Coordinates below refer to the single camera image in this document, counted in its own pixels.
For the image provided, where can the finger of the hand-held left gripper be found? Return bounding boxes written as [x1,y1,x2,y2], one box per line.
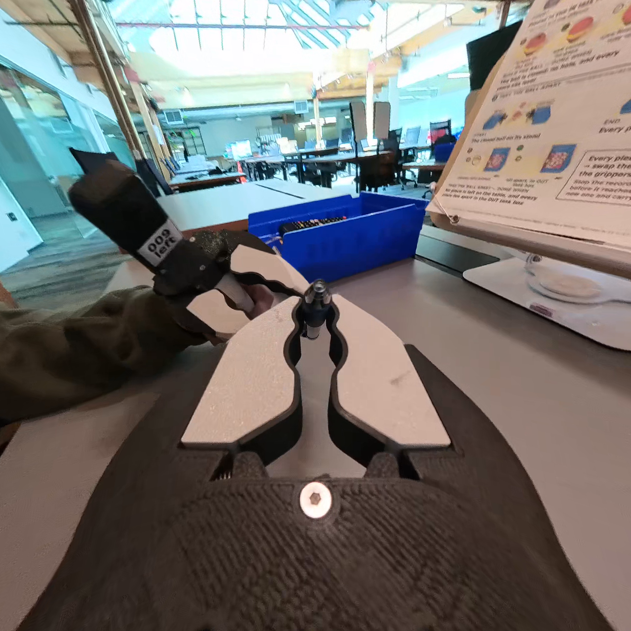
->
[186,287,259,343]
[229,244,311,299]

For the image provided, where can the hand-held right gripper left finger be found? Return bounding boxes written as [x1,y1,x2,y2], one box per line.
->
[180,296,302,452]

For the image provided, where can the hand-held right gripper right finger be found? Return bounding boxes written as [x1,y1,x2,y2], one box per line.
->
[328,295,452,457]

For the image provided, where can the blue ballpoint pen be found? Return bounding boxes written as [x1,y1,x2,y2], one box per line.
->
[301,278,332,342]

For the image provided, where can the blue plastic bin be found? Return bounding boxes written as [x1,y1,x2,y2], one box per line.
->
[248,192,429,285]

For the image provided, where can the person's left hand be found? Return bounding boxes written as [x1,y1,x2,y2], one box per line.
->
[244,285,275,317]

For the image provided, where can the black office chair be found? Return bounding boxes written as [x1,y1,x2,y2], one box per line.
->
[134,157,174,198]
[69,147,119,174]

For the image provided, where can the wood edged grey table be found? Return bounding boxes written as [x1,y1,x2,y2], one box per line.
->
[157,177,357,233]

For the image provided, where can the row of office desks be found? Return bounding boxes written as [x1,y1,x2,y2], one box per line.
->
[163,101,456,194]

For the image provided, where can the white document holder base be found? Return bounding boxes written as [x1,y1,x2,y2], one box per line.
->
[462,249,631,352]

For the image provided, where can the instruction sheet on clipboard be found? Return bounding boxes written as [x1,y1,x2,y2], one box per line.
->
[426,84,631,280]

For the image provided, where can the printed instruction sheet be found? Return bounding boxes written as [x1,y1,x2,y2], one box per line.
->
[426,0,631,247]

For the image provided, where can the black orange braided cord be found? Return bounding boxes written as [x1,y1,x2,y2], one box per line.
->
[279,215,349,237]

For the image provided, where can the brown steel post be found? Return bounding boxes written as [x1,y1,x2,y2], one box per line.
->
[69,0,149,163]

